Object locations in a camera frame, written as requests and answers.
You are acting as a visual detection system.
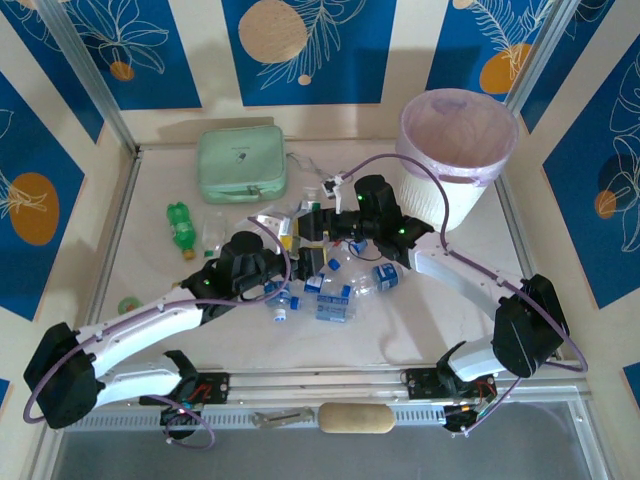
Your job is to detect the green plastic bottle yellow cap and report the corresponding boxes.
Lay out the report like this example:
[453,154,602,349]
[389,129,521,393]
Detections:
[165,201,200,263]

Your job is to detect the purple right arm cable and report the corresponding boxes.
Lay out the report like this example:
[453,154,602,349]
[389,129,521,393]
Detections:
[342,153,589,440]

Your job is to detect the black base electronics module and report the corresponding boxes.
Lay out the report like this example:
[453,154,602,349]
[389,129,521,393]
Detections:
[442,394,499,440]
[158,399,201,441]

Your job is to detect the metal scissor tongs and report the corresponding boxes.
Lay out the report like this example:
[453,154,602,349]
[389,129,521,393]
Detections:
[285,152,329,184]

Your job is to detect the mint green zip pouch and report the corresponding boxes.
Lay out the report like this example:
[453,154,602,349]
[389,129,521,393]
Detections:
[194,123,290,205]

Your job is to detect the beige oblong cushion pad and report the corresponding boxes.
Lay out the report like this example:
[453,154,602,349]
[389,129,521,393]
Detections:
[318,402,397,435]

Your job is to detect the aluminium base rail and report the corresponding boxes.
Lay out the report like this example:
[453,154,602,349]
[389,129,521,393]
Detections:
[97,367,589,405]

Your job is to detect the aluminium side rail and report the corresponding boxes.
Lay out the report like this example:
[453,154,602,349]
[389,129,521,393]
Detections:
[494,174,566,361]
[84,147,146,351]

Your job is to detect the grey metal panel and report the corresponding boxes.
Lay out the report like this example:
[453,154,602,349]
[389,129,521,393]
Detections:
[29,399,619,480]

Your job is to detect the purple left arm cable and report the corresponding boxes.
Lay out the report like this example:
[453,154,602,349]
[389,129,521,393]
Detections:
[22,215,292,450]

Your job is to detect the aluminium frame post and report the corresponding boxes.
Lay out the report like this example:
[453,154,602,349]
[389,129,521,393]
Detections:
[35,0,140,155]
[503,0,577,116]

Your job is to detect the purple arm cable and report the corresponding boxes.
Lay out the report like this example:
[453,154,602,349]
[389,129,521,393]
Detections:
[22,215,292,450]
[342,153,589,440]

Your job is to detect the flat metal bracket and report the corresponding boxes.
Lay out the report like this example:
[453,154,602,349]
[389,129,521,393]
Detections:
[252,407,316,430]

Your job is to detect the white bin lilac liner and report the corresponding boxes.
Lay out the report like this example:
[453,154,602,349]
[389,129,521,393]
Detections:
[394,87,521,235]

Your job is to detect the slotted grey cable duct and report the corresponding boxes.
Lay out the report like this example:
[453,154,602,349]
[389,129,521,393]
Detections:
[74,402,451,432]

